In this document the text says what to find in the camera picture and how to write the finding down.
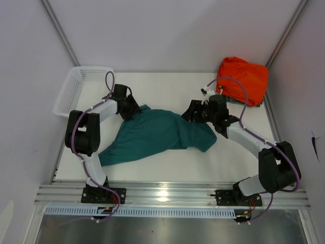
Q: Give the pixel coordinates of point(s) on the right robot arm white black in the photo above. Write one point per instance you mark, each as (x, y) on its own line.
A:
(277, 163)

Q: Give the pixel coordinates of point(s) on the teal green shorts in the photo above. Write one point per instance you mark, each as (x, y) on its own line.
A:
(154, 131)

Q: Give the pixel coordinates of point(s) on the aluminium frame post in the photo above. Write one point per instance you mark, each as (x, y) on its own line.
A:
(59, 31)
(294, 20)

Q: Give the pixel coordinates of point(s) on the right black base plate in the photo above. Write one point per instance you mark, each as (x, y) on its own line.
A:
(236, 198)

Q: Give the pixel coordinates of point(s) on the white slotted cable duct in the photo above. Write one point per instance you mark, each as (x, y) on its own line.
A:
(211, 213)

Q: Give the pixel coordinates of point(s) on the white plastic basket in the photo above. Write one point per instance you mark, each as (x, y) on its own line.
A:
(71, 89)

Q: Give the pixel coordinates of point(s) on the left aluminium frame post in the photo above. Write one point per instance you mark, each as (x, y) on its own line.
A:
(59, 31)

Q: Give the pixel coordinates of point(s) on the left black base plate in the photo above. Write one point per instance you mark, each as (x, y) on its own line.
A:
(100, 196)

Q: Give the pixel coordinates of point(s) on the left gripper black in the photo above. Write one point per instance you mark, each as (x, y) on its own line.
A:
(134, 109)

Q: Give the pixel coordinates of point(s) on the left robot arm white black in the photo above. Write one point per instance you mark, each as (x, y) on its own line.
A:
(83, 135)

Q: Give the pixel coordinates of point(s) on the aluminium mounting rail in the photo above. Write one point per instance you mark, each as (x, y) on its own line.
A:
(164, 194)

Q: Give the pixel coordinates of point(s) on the orange folded shorts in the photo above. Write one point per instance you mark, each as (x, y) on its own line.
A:
(240, 79)

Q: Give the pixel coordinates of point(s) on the grey folded shorts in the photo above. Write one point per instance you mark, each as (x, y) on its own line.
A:
(250, 102)

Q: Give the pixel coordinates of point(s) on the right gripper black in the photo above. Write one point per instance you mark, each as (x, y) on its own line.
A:
(195, 106)

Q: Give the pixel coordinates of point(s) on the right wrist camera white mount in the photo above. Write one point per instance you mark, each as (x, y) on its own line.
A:
(207, 93)

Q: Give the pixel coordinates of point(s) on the right aluminium frame post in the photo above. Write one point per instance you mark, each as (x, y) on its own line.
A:
(294, 20)

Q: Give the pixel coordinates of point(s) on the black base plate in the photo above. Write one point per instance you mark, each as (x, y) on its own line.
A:
(236, 198)
(100, 196)

